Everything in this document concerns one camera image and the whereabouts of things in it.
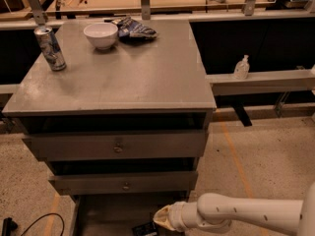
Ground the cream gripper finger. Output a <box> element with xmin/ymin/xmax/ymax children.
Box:
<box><xmin>154</xmin><ymin>219</ymin><xmax>174</xmax><ymax>231</ymax></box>
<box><xmin>154</xmin><ymin>205</ymin><xmax>171</xmax><ymax>221</ymax></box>

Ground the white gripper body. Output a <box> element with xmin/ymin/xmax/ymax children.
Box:
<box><xmin>167</xmin><ymin>202</ymin><xmax>188</xmax><ymax>232</ymax></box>

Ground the blue rxbar blueberry wrapper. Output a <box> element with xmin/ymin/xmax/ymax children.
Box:
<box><xmin>132</xmin><ymin>222</ymin><xmax>158</xmax><ymax>236</ymax></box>

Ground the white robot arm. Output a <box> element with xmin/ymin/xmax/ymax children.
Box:
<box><xmin>154</xmin><ymin>183</ymin><xmax>315</xmax><ymax>236</ymax></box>

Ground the grey bottom drawer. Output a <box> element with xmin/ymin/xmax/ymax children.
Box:
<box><xmin>70</xmin><ymin>192</ymin><xmax>185</xmax><ymax>236</ymax></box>

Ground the grey drawer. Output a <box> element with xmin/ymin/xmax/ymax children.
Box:
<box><xmin>70</xmin><ymin>192</ymin><xmax>185</xmax><ymax>236</ymax></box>
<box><xmin>48</xmin><ymin>171</ymin><xmax>198</xmax><ymax>196</ymax></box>
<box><xmin>23</xmin><ymin>131</ymin><xmax>207</xmax><ymax>161</ymax></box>

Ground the grey top drawer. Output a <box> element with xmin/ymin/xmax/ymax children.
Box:
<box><xmin>23</xmin><ymin>131</ymin><xmax>207</xmax><ymax>161</ymax></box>

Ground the grey middle drawer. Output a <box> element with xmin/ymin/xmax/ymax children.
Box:
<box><xmin>48</xmin><ymin>171</ymin><xmax>198</xmax><ymax>196</ymax></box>

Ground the grey drawer cabinet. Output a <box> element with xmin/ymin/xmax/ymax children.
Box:
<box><xmin>1</xmin><ymin>18</ymin><xmax>218</xmax><ymax>236</ymax></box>

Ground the black plug block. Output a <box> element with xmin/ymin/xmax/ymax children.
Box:
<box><xmin>1</xmin><ymin>217</ymin><xmax>18</xmax><ymax>236</ymax></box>

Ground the clear sanitizer bottle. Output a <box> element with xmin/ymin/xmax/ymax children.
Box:
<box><xmin>233</xmin><ymin>55</ymin><xmax>250</xmax><ymax>80</ymax></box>

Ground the white ceramic bowl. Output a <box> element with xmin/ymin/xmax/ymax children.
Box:
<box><xmin>84</xmin><ymin>23</ymin><xmax>118</xmax><ymax>49</ymax></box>

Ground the silver blue drink can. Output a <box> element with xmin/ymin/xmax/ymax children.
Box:
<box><xmin>33</xmin><ymin>26</ymin><xmax>66</xmax><ymax>71</ymax></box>

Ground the black cable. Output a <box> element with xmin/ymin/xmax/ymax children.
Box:
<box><xmin>19</xmin><ymin>211</ymin><xmax>66</xmax><ymax>236</ymax></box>

